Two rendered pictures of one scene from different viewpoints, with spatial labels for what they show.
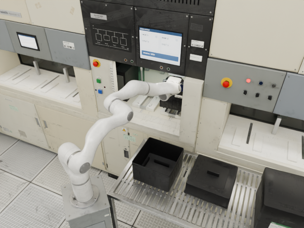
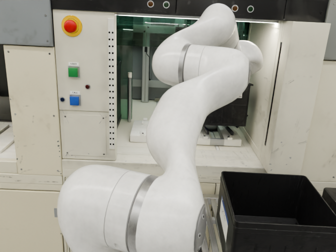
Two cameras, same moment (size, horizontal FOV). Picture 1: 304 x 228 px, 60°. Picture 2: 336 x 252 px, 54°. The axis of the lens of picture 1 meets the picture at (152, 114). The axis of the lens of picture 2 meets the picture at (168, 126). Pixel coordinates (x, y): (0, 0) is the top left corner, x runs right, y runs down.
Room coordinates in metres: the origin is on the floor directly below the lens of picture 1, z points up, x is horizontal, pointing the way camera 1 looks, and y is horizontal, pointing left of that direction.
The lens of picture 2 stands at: (0.63, 0.60, 1.42)
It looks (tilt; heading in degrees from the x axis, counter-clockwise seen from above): 20 degrees down; 335
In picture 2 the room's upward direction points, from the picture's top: 3 degrees clockwise
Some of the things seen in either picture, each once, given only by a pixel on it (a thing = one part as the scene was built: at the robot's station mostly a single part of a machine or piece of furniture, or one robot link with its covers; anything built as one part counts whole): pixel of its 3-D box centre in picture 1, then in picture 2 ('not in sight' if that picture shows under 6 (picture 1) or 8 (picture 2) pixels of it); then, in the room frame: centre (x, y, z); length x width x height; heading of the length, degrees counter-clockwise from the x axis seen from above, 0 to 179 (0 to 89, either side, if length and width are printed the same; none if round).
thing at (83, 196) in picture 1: (82, 187); not in sight; (1.04, 0.45, 0.85); 0.19 x 0.19 x 0.18
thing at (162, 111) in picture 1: (175, 108); (213, 132); (1.84, -0.21, 0.89); 0.22 x 0.21 x 0.04; 156
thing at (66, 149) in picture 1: (73, 162); (116, 237); (1.07, 0.47, 1.07); 0.19 x 0.12 x 0.24; 46
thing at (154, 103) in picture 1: (147, 101); (155, 130); (1.94, 0.04, 0.89); 0.22 x 0.21 x 0.04; 156
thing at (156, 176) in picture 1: (158, 163); (270, 220); (1.25, -0.05, 0.85); 0.28 x 0.28 x 0.17; 65
